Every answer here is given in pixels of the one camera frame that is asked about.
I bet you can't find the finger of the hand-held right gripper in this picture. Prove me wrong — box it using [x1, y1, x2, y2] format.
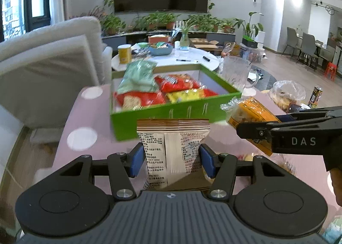
[236, 121, 279, 152]
[276, 107, 342, 123]

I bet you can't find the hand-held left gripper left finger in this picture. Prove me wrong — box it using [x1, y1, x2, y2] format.
[60, 143, 145, 201]

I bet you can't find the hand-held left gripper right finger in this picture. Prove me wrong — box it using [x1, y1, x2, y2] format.
[200, 143, 284, 201]

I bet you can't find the orange snack packet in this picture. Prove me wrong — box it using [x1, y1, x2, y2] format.
[220, 97, 282, 157]

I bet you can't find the brown snack packet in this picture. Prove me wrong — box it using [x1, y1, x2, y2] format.
[136, 118, 211, 191]

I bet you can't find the green cardboard box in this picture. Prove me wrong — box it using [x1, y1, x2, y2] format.
[110, 63, 242, 142]

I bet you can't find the large red snack packet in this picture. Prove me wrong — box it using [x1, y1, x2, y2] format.
[114, 88, 219, 111]

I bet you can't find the yellow snack packet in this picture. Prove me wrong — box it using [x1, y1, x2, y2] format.
[166, 88, 211, 104]

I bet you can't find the red cracker snack packet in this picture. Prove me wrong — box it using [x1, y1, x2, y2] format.
[154, 73, 201, 93]

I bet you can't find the green snack packet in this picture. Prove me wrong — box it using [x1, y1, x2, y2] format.
[116, 59, 160, 94]

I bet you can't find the person's right hand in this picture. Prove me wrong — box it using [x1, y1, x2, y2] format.
[329, 167, 342, 206]

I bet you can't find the clear plastic food bag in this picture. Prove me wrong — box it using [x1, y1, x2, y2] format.
[268, 80, 306, 113]

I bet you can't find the dark drink can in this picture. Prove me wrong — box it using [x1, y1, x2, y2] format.
[307, 86, 323, 108]

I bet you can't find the dark round table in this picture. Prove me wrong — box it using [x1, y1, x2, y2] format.
[248, 65, 277, 91]

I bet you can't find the clear glass pitcher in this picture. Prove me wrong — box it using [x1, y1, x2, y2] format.
[219, 56, 259, 93]

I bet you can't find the pink polka dot tablecloth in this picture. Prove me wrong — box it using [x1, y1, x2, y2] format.
[52, 84, 342, 238]

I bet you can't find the red plastic stool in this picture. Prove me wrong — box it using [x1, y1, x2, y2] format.
[324, 62, 338, 79]

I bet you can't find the grey dining chair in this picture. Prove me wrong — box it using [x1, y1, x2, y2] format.
[296, 33, 319, 67]
[282, 26, 301, 56]

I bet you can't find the dining table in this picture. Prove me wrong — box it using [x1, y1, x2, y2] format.
[299, 37, 338, 63]

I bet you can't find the open cardboard box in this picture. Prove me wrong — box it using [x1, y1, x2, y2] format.
[192, 38, 220, 50]

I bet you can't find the round white table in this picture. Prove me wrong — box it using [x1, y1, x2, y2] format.
[111, 47, 220, 72]

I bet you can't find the yellow canister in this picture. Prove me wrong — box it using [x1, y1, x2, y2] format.
[118, 44, 133, 64]

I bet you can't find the potted green plant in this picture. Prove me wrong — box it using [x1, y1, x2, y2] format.
[222, 18, 236, 34]
[103, 14, 126, 35]
[160, 12, 180, 30]

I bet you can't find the glass vase with plant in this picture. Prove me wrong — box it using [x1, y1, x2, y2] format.
[176, 20, 198, 48]

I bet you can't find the blue plastic basket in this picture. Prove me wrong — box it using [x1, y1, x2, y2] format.
[148, 44, 174, 56]

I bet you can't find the grey television cabinet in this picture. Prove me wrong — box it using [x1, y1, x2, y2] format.
[102, 31, 237, 47]

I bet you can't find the orange box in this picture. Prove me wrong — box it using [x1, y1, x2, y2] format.
[148, 35, 170, 44]

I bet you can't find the beige sofa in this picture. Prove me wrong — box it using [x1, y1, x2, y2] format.
[0, 16, 114, 128]

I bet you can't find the black ring wall lamp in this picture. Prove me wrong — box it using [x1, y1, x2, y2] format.
[314, 1, 336, 16]

